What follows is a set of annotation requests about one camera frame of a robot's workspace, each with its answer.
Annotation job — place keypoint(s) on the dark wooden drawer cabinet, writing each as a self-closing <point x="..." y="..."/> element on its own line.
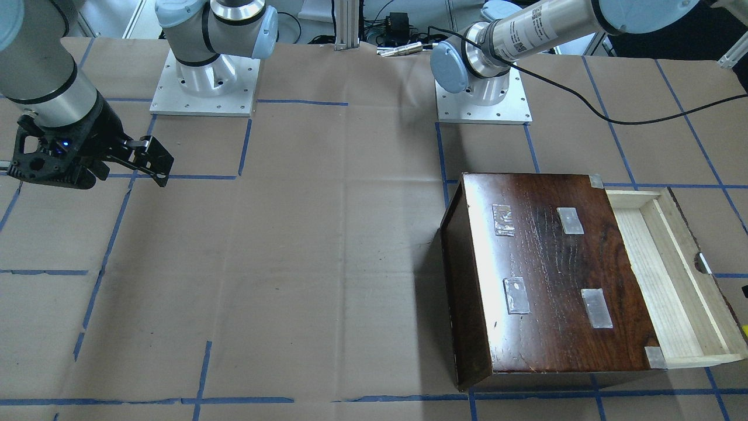
<point x="540" y="287"/>

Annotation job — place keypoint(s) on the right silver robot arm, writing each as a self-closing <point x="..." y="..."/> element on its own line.
<point x="203" y="60"/>

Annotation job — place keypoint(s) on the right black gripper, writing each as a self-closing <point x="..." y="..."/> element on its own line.
<point x="104" y="137"/>

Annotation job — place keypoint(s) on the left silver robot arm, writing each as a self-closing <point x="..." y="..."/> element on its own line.
<point x="477" y="61"/>

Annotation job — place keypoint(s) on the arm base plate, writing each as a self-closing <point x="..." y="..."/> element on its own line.
<point x="501" y="101"/>
<point x="225" y="87"/>

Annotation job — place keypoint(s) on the black power adapter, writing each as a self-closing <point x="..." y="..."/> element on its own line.
<point x="397" y="29"/>

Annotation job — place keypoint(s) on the light wooden drawer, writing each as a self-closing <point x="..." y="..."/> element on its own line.
<point x="694" y="324"/>

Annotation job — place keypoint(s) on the brown paper table cover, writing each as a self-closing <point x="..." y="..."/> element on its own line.
<point x="291" y="268"/>

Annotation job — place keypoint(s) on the aluminium frame post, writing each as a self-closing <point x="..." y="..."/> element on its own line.
<point x="347" y="19"/>

